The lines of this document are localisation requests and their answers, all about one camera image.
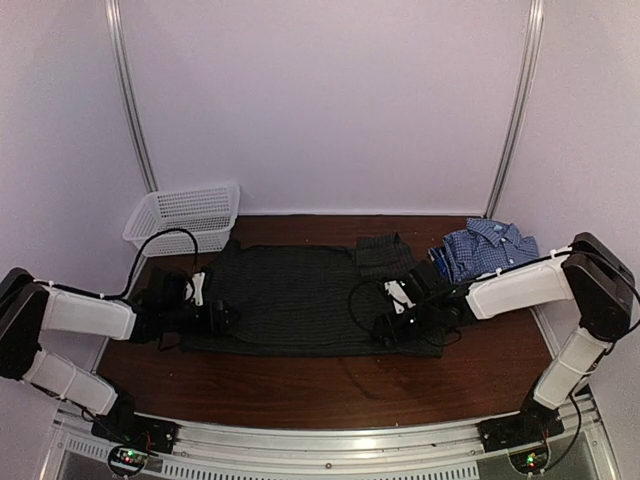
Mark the dark pinstriped long sleeve shirt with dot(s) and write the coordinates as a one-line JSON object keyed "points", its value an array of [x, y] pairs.
{"points": [[307, 301]]}

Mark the white perforated plastic basket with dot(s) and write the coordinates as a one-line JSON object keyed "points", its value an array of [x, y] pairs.
{"points": [[209, 214]]}

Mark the right circuit board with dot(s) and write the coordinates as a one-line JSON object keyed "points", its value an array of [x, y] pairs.
{"points": [[529, 461]]}

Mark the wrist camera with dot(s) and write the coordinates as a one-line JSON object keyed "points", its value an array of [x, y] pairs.
{"points": [[413, 287], [172, 289]]}

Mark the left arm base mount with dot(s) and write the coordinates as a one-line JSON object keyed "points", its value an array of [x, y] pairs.
{"points": [[144, 434]]}

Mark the navy folded shirt white print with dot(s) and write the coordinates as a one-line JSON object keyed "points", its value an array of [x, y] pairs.
{"points": [[439, 258]]}

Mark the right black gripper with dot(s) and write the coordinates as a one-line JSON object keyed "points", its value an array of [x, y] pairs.
{"points": [[391, 329]]}

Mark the right aluminium frame post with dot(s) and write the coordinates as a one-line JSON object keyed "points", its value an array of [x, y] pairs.
{"points": [[524, 85]]}

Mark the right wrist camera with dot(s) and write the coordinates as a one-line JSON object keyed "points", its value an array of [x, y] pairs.
{"points": [[413, 287]]}

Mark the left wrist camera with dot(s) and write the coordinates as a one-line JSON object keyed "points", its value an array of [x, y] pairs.
{"points": [[172, 289]]}

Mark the front aluminium rail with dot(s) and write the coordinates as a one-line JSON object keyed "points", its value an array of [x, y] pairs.
{"points": [[449, 450]]}

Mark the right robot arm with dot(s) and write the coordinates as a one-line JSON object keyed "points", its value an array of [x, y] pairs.
{"points": [[585, 272]]}

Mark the left circuit board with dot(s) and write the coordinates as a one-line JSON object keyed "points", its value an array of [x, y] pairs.
{"points": [[124, 461]]}

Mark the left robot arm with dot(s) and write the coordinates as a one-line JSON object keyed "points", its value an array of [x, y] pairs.
{"points": [[30, 307]]}

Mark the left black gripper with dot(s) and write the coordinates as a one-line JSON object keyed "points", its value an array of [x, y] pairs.
{"points": [[214, 321]]}

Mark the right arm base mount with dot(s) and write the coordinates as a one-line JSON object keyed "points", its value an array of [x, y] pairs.
{"points": [[522, 428]]}

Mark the left aluminium frame post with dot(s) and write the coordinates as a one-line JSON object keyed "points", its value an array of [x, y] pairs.
{"points": [[126, 85]]}

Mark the blue checkered folded shirt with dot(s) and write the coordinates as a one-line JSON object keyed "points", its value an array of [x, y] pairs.
{"points": [[484, 246]]}

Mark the circuit board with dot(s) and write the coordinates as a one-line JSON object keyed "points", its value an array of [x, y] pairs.
{"points": [[124, 461], [529, 461]]}

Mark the aluminium frame post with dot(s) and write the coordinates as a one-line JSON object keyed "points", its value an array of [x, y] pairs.
{"points": [[524, 85], [126, 85]]}

